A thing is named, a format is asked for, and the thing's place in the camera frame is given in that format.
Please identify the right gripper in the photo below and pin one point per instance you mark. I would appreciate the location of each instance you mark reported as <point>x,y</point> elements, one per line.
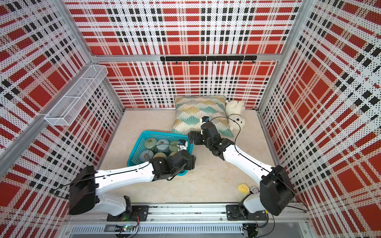
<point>198,135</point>

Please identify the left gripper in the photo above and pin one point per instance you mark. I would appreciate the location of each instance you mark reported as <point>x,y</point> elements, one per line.
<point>191,163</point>

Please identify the blue grey tea canister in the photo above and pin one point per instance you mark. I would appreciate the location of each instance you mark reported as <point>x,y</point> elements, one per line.
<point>146,155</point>

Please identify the dark green tea canister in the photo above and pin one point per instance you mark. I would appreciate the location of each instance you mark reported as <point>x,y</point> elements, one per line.
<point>150,144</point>

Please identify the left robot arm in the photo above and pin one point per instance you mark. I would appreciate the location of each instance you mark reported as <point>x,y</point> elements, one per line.
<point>89,189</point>

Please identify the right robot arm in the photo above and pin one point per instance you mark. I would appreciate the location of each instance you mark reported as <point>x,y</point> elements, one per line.
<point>275,192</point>

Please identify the light blue tea canister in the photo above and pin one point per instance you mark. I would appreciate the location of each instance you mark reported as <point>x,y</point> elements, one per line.
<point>162,145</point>

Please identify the fan pattern pillow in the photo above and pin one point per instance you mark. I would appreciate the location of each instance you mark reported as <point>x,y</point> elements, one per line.
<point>191,109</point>

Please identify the white plush bear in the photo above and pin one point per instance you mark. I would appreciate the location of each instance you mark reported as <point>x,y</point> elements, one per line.
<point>234,112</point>

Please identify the yellow plush toy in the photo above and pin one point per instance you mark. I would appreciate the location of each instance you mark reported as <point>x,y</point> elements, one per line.
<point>244,188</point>

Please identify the green circuit board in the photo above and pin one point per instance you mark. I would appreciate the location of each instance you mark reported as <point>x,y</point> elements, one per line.
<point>121,229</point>

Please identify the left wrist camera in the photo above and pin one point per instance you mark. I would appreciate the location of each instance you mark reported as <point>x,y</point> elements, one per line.
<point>182,144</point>

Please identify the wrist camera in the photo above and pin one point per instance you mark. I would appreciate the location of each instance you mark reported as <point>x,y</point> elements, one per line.
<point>182,144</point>
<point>204,119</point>

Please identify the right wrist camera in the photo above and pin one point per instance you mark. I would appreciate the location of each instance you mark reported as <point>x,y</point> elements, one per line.
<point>204,119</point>

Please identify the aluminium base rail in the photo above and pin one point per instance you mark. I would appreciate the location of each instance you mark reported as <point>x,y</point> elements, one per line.
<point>181,213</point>

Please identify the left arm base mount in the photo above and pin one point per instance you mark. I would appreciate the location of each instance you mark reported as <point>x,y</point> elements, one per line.
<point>139,213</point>

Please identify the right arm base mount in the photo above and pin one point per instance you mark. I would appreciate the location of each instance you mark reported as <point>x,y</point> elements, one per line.
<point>238,212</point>

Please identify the black hook rail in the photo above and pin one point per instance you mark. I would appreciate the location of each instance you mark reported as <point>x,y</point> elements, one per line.
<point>177,59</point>

